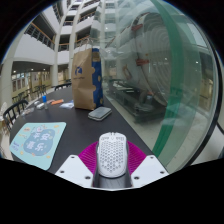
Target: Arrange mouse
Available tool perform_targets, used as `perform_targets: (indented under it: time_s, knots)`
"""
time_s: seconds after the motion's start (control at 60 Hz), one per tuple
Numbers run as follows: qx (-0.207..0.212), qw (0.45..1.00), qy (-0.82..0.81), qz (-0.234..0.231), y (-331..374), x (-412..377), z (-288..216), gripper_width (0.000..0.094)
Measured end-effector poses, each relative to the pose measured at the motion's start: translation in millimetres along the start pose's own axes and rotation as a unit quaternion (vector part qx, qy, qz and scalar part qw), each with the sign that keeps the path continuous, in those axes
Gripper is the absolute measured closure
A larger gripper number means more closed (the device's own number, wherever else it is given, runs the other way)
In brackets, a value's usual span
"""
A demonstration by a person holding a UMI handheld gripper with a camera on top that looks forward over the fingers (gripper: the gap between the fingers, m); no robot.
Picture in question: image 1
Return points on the group of dark chairs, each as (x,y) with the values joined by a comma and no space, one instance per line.
(30,93)

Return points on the white small box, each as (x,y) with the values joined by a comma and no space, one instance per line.
(40,106)

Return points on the large white cylindrical exhibit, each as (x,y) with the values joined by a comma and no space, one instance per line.
(150,63)

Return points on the clear plastic packet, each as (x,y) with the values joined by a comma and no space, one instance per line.
(27,111)

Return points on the white and blue plastic packet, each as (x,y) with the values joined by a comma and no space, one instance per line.
(67,105)

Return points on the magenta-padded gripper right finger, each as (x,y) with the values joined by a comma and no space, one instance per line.
(150,168)

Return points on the white lattice chair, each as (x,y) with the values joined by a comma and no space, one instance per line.
(3,113)

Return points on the orange flat packet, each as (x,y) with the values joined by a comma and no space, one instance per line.
(57,102)

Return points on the green-edged glass panel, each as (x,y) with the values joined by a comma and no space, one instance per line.
(174,83)

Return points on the small blue-capped bottle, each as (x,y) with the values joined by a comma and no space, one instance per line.
(44,101)

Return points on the white perforated computer mouse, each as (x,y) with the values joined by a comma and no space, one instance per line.
(112,155)

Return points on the black wooden chair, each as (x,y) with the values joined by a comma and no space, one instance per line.
(62,86)
(9,112)

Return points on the brown paper bag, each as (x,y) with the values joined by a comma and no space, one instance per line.
(82,80)

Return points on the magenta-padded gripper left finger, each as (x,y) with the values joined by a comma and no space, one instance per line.
(75,170)

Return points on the light blue printed mouse pad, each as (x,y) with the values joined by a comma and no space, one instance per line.
(37,144)

